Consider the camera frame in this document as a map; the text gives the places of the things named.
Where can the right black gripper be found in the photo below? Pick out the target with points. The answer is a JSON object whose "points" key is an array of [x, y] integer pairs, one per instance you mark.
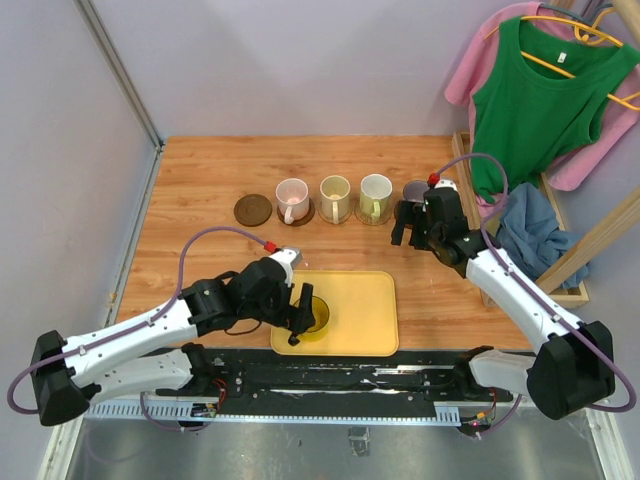
{"points": [[406, 211]]}

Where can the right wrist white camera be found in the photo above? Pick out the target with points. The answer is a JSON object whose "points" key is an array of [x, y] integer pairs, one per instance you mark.
{"points": [[446, 183]]}

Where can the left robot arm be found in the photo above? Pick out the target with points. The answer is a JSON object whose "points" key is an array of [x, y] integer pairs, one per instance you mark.
{"points": [[154, 350]]}

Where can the woven coaster back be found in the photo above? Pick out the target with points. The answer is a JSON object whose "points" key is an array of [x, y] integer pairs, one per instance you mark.
{"points": [[334, 212]]}

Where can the blue cloth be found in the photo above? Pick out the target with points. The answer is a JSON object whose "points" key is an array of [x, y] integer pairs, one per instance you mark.
{"points": [[530, 233]]}

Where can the beige cup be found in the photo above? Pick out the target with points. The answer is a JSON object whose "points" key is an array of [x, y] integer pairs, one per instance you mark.
{"points": [[335, 187]]}

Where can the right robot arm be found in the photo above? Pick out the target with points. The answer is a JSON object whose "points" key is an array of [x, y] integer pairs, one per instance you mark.
{"points": [[571, 366]]}

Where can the green tank top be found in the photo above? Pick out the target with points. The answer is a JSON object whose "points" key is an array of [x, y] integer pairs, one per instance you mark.
{"points": [[545, 97]]}

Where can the pink cup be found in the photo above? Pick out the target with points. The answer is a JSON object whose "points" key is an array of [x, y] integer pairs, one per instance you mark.
{"points": [[292, 196]]}

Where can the woven coaster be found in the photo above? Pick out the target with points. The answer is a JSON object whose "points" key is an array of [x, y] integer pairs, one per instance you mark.
{"points": [[368, 220], [334, 212]]}

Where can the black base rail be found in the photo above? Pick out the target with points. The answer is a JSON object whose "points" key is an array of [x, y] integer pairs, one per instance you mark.
{"points": [[259, 385]]}

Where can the woven coaster front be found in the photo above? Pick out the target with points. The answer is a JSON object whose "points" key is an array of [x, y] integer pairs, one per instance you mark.
{"points": [[368, 220]]}

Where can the yellow plastic tray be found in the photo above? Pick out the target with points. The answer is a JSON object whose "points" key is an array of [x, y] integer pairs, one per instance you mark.
{"points": [[362, 315]]}

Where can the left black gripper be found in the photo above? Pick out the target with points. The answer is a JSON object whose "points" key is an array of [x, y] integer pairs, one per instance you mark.
{"points": [[304, 318]]}

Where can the wrist white camera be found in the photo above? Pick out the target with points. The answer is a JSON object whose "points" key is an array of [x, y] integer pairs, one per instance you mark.
{"points": [[288, 258], [446, 183]]}

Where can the yellow black cup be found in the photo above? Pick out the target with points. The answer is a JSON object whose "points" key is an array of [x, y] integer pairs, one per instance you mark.
{"points": [[321, 314]]}

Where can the grey hanger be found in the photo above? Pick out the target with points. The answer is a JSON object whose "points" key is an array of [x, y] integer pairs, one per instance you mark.
{"points": [[590, 12]]}

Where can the white cream cup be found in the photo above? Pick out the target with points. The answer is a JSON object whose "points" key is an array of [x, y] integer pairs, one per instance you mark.
{"points": [[375, 193]]}

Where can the yellow hanger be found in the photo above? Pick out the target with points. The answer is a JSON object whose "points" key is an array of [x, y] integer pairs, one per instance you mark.
{"points": [[588, 35]]}

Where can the wooden rack frame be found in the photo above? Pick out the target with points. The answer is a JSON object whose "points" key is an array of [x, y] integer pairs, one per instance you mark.
{"points": [[610, 228]]}

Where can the dark brown coaster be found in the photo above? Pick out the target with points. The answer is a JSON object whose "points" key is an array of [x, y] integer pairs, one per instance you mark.
{"points": [[307, 217], [404, 213], [253, 210]]}

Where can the purple black cup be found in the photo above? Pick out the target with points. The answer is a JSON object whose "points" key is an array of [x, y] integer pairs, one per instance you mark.
{"points": [[414, 191]]}

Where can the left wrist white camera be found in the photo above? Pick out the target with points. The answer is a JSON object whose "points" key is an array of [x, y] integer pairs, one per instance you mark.
{"points": [[288, 258]]}

